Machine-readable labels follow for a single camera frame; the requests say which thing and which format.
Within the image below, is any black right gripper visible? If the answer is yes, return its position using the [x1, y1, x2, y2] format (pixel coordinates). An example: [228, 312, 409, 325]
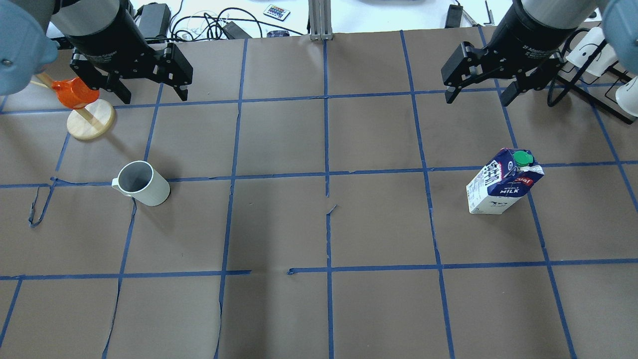
[441, 0, 579, 107]

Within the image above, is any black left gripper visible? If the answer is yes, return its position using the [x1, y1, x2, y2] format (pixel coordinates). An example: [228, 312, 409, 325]
[59, 0, 193, 104]

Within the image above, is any white HOME mug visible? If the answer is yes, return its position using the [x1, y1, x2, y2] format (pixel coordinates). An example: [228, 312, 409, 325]
[111, 161, 171, 206]

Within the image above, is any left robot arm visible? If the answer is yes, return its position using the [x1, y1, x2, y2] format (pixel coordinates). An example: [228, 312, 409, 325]
[0, 0, 193, 104]

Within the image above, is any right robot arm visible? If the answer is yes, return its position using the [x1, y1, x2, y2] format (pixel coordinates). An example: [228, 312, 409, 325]
[441, 0, 638, 106]

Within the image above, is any white cup on rack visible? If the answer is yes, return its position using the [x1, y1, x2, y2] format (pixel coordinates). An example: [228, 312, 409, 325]
[565, 27, 620, 78]

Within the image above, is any blue white milk carton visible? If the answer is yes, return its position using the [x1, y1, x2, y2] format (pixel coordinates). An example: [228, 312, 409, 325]
[466, 148, 545, 214]

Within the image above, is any white cup at edge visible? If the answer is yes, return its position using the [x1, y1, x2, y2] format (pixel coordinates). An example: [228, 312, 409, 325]
[615, 76, 638, 117]

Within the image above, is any black power adapter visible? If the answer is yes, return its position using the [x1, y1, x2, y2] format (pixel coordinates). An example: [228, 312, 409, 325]
[134, 3, 170, 43]

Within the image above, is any orange mug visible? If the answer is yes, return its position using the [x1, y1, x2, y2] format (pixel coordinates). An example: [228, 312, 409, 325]
[51, 77, 100, 110]

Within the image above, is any wooden mug tree stand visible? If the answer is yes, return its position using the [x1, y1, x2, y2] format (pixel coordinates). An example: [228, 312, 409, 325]
[32, 72, 116, 141]

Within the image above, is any black power brick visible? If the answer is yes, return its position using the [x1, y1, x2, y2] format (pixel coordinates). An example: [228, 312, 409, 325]
[444, 4, 464, 28]

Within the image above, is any small remote control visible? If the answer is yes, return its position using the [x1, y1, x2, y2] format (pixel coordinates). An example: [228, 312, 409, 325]
[263, 4, 290, 22]

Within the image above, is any black cable bundle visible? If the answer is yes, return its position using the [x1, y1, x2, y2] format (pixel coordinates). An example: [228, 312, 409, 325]
[169, 9, 305, 41]

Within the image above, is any black wire rack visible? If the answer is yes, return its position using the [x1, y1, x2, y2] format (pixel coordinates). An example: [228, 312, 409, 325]
[547, 26, 637, 125]

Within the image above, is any aluminium frame post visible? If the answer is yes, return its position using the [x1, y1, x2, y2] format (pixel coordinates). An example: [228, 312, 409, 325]
[308, 0, 333, 41]

